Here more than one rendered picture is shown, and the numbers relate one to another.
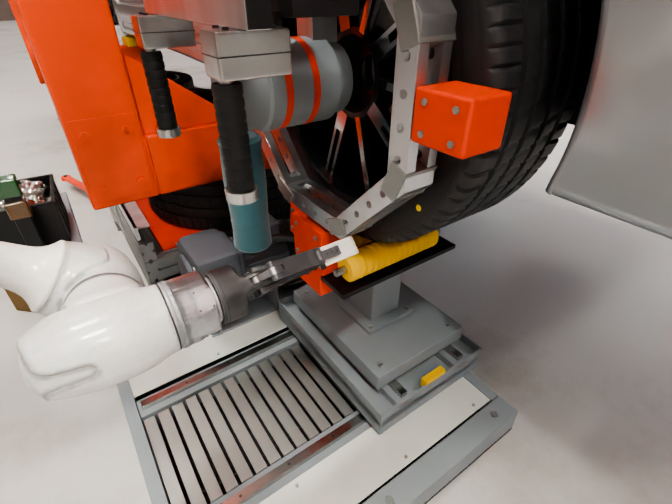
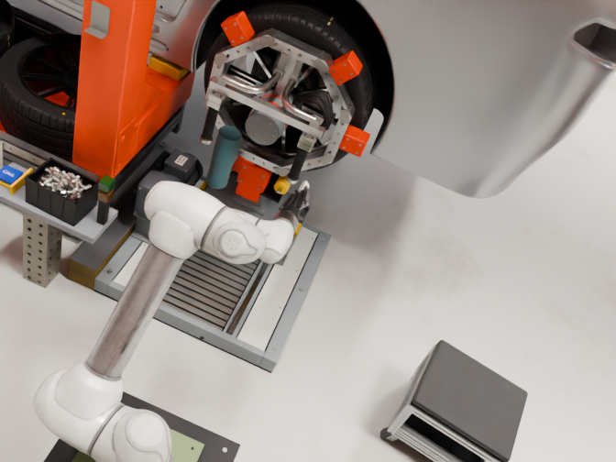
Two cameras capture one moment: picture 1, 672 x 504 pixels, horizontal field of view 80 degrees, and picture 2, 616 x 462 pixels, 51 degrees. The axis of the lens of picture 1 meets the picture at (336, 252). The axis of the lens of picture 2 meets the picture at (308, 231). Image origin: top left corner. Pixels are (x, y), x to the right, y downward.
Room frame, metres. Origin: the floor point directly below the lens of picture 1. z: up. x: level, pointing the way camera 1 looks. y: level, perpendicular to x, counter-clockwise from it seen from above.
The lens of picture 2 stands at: (-0.67, 1.50, 2.20)
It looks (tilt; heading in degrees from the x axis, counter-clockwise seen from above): 42 degrees down; 306
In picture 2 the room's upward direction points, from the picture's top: 24 degrees clockwise
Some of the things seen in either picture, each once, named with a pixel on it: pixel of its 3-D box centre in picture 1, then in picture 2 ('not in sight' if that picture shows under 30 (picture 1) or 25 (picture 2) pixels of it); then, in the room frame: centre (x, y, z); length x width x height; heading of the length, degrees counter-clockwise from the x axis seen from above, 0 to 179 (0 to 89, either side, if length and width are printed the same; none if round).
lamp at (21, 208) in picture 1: (18, 207); (104, 194); (0.77, 0.69, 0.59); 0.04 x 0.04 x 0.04; 35
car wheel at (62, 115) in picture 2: (230, 165); (81, 97); (1.54, 0.43, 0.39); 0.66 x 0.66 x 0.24
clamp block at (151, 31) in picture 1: (164, 29); (219, 96); (0.79, 0.30, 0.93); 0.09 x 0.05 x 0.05; 125
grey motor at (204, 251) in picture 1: (258, 271); (173, 192); (1.00, 0.24, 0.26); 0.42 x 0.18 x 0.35; 125
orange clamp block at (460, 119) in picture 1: (457, 118); (354, 141); (0.51, -0.15, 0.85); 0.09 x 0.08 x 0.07; 35
